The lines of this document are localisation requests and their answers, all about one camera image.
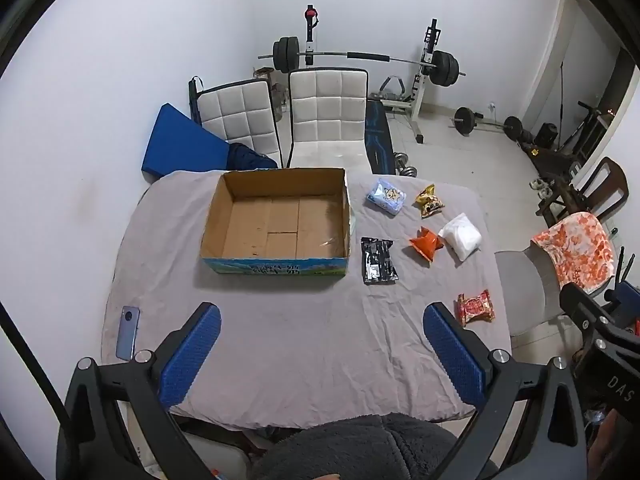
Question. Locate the yellow snack packet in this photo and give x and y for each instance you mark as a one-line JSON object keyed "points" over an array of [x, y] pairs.
{"points": [[429, 202]]}

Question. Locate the white shoes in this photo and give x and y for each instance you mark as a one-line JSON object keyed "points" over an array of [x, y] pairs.
{"points": [[541, 186]]}

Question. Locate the cardboard box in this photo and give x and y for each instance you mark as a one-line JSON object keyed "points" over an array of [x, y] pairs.
{"points": [[280, 230]]}

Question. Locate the black speaker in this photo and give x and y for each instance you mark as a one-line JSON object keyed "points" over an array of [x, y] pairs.
{"points": [[546, 136]]}

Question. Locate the blue cartoon tissue packet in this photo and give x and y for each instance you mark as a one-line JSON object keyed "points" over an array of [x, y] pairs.
{"points": [[386, 196]]}

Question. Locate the blue smartphone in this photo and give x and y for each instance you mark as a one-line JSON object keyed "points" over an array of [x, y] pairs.
{"points": [[128, 332]]}

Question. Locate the person's right hand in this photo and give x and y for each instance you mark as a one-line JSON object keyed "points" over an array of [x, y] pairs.
{"points": [[605, 445]]}

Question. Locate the black snack packet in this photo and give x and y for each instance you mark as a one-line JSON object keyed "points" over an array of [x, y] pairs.
{"points": [[379, 260]]}

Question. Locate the white padded chair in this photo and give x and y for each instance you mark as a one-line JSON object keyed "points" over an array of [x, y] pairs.
{"points": [[240, 115], [327, 115]]}

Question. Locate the red snack packet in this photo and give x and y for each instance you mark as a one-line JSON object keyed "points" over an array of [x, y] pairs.
{"points": [[474, 307]]}

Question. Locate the white barbell rack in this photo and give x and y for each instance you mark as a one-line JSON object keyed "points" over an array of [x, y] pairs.
{"points": [[425, 85]]}

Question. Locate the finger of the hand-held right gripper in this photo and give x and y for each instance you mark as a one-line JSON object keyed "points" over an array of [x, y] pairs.
{"points": [[582, 305], [627, 295]]}

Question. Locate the black weight bench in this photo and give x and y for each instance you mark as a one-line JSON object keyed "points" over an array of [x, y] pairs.
{"points": [[377, 132]]}

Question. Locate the black rolled bag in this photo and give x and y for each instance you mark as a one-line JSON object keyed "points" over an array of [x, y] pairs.
{"points": [[194, 100]]}

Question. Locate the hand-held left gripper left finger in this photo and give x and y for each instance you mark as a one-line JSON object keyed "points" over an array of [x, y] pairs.
{"points": [[192, 360]]}

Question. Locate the white soft packet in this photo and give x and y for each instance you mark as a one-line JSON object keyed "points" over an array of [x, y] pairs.
{"points": [[461, 237]]}

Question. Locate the black exercise machine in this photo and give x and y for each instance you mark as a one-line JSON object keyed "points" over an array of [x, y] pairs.
{"points": [[587, 125]]}

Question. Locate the orange snack packet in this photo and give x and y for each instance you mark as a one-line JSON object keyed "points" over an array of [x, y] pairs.
{"points": [[426, 244]]}

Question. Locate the white door frame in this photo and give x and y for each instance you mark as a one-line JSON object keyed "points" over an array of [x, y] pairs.
{"points": [[560, 35]]}

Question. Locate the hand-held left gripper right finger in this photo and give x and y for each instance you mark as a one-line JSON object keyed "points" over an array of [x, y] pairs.
{"points": [[452, 355]]}

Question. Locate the orange floral cloth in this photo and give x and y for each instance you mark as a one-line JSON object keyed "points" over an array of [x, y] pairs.
{"points": [[575, 250]]}

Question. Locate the person's dark grey fleece clothing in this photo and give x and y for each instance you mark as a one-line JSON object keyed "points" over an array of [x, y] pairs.
{"points": [[360, 450]]}

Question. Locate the brown wooden chair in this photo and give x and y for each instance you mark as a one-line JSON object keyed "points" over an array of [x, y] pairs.
{"points": [[612, 185]]}

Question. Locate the short barbell with black plates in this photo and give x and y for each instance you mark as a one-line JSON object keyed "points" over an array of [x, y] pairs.
{"points": [[464, 120]]}

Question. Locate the dark blue jacket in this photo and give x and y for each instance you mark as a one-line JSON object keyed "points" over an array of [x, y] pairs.
{"points": [[250, 157]]}

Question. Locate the chrome dumbbell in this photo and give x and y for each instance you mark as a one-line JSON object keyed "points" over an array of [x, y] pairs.
{"points": [[409, 171], [400, 157]]}

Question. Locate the wooden stool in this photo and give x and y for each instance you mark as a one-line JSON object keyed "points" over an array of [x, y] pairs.
{"points": [[264, 80]]}

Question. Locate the long barbell with black plates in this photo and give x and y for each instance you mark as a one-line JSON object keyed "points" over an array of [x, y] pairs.
{"points": [[285, 53]]}

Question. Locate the blue foam mat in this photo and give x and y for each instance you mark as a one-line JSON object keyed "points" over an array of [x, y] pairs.
{"points": [[182, 142]]}

